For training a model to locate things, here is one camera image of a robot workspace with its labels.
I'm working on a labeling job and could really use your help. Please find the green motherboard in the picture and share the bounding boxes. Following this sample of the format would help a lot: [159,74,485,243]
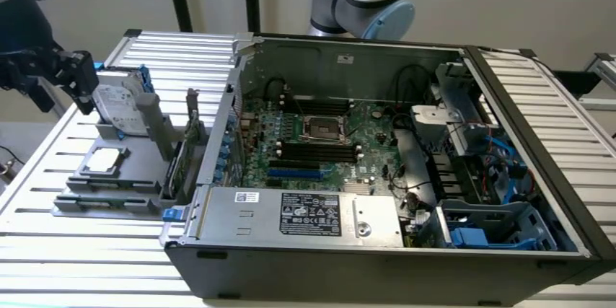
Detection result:
[237,97,411,212]

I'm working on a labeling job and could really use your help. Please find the black expansion slot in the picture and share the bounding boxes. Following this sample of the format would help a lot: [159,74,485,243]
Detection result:
[268,159,321,170]

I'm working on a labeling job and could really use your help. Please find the blue plug connector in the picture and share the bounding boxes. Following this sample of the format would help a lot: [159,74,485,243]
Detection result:
[448,226,488,248]

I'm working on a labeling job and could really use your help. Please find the green graphics card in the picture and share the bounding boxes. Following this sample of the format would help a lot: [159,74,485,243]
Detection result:
[163,87,208,201]

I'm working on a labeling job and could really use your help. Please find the blue case latch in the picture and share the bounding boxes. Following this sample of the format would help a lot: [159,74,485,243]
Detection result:
[161,206,187,222]

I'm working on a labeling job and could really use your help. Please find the silver square CPU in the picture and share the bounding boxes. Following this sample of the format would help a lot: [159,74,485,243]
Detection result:
[88,148,124,172]

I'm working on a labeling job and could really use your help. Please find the aluminium frame rail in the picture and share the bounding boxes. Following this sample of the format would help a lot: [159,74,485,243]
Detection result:
[576,53,616,107]

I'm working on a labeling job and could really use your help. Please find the black open PC case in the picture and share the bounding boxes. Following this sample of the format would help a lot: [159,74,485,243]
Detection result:
[157,32,616,300]

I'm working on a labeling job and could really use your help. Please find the silver power supply unit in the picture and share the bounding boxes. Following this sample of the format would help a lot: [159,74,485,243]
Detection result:
[199,186,404,248]

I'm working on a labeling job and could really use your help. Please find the metal CPU socket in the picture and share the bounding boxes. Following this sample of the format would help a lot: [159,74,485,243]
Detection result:
[292,114,351,143]

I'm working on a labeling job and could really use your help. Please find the metal disk bay cage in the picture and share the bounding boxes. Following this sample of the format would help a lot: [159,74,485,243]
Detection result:
[411,62,503,158]

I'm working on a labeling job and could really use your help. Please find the silver chipset heatsink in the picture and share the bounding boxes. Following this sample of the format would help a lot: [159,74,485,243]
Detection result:
[343,182,377,195]

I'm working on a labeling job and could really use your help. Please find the blue wire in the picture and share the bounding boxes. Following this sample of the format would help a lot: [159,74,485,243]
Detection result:
[488,133,531,188]

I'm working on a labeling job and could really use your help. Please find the blue expansion slot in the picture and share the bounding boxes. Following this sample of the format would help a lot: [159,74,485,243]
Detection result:
[268,167,324,182]

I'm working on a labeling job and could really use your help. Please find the grey parts rack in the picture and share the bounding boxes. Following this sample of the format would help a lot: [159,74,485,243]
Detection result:
[51,92,213,219]

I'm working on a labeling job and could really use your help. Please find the black RAM slot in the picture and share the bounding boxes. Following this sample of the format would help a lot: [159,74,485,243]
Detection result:
[292,97,351,116]
[279,140,360,164]

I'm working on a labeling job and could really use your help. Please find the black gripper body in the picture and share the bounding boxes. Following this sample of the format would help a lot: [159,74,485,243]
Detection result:
[0,0,73,91]

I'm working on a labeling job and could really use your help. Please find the grey plastic disk bay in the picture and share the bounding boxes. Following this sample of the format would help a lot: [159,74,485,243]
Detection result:
[421,198,560,252]

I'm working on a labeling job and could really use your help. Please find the silver hard disk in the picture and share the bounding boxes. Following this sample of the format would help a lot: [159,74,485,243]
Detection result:
[91,66,155,138]

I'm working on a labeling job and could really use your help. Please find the black short looped wire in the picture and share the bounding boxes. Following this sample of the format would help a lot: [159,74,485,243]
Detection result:
[265,76,285,98]

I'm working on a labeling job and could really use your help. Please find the black thin cable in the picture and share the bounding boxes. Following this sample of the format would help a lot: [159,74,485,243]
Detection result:
[0,145,21,180]

